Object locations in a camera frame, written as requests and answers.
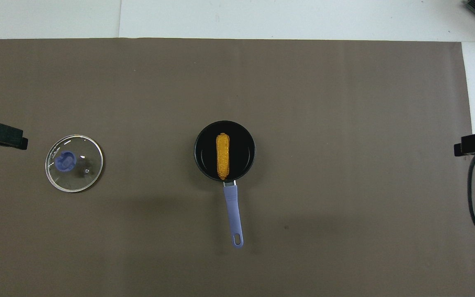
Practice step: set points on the yellow corn cob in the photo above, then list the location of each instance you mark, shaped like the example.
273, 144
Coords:
222, 156

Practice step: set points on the brown table mat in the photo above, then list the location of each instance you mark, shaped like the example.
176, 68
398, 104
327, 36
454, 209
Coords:
344, 103

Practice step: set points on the glass lid with blue knob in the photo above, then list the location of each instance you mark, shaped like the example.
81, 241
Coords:
85, 173

